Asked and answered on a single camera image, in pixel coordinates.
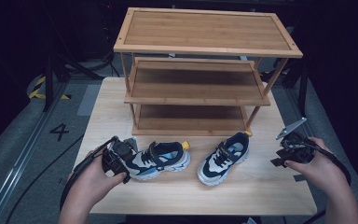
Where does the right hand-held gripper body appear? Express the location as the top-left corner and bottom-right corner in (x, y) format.
(275, 117), (316, 165)

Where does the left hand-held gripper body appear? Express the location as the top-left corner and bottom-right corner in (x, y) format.
(106, 135), (139, 166)

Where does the navy white child sneaker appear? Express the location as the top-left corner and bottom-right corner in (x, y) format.
(124, 140), (191, 181)
(197, 131), (254, 187)

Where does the three-tier wooden shoe rack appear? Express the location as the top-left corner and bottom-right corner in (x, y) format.
(113, 7), (304, 137)

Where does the person's left hand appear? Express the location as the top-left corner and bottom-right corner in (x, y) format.
(69, 150), (128, 207)

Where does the person's right hand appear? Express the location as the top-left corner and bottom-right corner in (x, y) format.
(283, 137), (340, 194)

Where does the black upright stand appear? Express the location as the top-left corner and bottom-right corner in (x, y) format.
(297, 59), (310, 118)

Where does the black tripod stand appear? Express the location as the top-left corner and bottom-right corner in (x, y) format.
(41, 52), (104, 113)

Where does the yellow black floor tape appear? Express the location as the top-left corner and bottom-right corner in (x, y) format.
(27, 76), (73, 101)

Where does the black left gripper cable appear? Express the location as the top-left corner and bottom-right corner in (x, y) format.
(59, 135), (119, 213)

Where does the thin black floor cable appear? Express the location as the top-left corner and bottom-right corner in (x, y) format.
(5, 133), (86, 224)

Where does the metal floor rail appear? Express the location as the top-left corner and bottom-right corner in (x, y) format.
(0, 83), (70, 224)

